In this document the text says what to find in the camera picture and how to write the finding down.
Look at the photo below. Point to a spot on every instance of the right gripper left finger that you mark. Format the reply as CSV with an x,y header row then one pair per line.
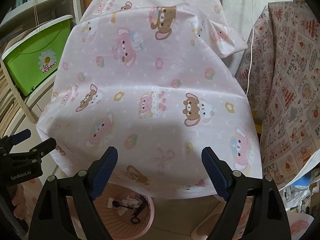
x,y
52,218

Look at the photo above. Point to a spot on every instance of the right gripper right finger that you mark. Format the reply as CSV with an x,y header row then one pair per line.
x,y
267,218

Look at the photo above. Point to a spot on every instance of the black plastic spoon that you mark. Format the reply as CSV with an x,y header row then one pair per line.
x,y
127,205

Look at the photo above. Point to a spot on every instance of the white tissue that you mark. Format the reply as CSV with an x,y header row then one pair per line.
x,y
121,211

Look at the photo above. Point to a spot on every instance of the pink woven trash basket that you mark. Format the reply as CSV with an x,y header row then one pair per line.
x,y
120,227

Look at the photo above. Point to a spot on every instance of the green plastic storage box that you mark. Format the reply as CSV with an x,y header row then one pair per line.
x,y
32,59

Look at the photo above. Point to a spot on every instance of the white shelf unit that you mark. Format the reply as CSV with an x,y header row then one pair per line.
x,y
18,19

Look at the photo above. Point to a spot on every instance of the pink cartoon bear sheet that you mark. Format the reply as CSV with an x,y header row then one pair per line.
x,y
148,78

